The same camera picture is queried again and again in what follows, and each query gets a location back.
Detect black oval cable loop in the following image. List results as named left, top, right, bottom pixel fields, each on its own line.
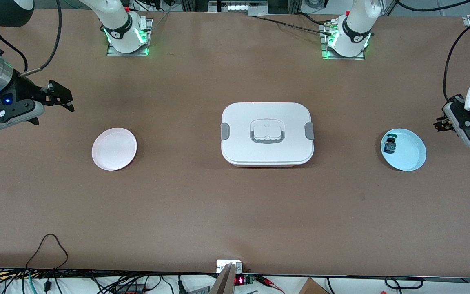
left=384, top=276, right=424, bottom=290

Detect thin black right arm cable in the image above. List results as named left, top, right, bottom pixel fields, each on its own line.
left=0, top=26, right=29, bottom=74

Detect black cable on table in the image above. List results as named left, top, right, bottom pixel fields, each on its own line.
left=255, top=14, right=333, bottom=35

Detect pink round plate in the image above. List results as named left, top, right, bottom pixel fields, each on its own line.
left=91, top=127, right=138, bottom=171

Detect aluminium profile bar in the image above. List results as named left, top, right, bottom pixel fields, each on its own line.
left=210, top=263, right=237, bottom=294

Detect tangled black cable bundle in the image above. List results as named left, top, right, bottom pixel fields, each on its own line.
left=0, top=267, right=219, bottom=294

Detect black looped cable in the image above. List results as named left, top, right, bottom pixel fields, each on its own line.
left=25, top=234, right=69, bottom=271

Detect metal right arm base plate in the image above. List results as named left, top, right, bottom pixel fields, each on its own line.
left=106, top=18, right=154, bottom=57

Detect light blue round plate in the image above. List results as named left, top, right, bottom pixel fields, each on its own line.
left=381, top=128, right=427, bottom=172

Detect brown cardboard box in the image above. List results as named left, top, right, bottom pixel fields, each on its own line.
left=298, top=278, right=330, bottom=294

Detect white lunch box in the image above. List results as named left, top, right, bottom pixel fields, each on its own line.
left=221, top=102, right=314, bottom=168

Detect red black clip wires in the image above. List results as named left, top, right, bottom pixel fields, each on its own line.
left=255, top=276, right=286, bottom=294

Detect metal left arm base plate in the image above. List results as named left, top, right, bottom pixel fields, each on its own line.
left=320, top=20, right=366, bottom=60

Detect small white device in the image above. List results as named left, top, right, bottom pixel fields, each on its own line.
left=216, top=260, right=244, bottom=273

